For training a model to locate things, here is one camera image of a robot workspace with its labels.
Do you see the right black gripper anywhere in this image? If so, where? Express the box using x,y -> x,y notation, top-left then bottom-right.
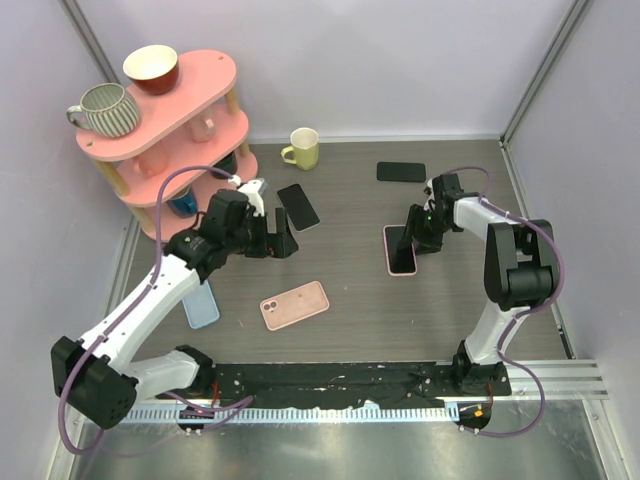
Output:
400,204 -> 455,256

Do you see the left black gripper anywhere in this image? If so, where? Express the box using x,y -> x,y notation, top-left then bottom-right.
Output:
225,208 -> 297,259

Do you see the pink phone case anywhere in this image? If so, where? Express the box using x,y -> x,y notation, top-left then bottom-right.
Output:
382,224 -> 418,278
260,281 -> 330,331

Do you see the black phone face up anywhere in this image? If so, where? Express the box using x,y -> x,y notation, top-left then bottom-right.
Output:
277,184 -> 320,232

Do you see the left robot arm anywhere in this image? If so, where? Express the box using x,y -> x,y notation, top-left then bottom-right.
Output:
51,179 -> 298,430

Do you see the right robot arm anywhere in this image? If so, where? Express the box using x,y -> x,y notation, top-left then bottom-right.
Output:
383,170 -> 564,395

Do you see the black phone case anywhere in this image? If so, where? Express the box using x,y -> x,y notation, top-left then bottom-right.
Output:
376,162 -> 426,183

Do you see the light blue phone case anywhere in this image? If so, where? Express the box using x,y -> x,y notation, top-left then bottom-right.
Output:
182,281 -> 221,330

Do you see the yellow mug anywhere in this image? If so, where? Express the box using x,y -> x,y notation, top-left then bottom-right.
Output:
281,127 -> 319,171

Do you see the dark green mug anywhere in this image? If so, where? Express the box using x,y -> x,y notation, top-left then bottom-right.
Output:
214,152 -> 238,175

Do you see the blue mug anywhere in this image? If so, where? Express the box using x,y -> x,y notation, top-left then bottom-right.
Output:
167,185 -> 199,218

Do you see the pink mug upper shelf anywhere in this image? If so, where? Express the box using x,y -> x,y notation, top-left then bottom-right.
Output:
186,114 -> 216,143

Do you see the pink mug shelf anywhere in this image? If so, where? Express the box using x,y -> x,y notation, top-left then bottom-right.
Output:
133,142 -> 169,177
186,114 -> 216,143

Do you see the pink three-tier shelf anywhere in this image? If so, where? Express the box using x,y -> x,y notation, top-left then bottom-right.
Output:
76,50 -> 258,241

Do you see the pink mug middle shelf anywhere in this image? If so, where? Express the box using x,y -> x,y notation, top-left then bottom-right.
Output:
133,142 -> 169,177

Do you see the red bowl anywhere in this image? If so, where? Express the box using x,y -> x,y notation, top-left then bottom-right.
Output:
122,45 -> 179,95

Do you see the grey striped mug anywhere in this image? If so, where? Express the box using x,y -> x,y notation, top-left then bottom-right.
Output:
66,83 -> 141,139

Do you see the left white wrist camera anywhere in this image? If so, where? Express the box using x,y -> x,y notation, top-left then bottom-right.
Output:
239,178 -> 268,217

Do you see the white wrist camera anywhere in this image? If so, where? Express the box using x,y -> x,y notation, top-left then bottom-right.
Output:
423,178 -> 435,211
239,178 -> 268,217

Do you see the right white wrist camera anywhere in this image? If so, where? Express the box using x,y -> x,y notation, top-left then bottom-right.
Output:
423,178 -> 435,211

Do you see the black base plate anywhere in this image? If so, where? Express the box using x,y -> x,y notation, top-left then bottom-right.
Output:
175,362 -> 512,410

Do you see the white cable duct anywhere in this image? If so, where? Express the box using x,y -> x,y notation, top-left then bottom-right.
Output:
121,402 -> 459,425

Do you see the aluminium rail frame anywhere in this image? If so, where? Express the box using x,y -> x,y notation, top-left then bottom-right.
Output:
62,358 -> 611,406

